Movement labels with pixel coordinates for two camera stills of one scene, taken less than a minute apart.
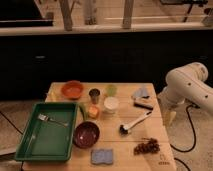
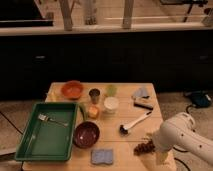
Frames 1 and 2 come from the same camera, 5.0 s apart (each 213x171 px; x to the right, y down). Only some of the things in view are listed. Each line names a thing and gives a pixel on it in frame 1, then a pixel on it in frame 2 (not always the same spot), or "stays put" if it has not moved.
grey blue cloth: (141, 92) stays put
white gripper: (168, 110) to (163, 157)
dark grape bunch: (151, 146) stays put
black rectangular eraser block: (146, 106) stays put
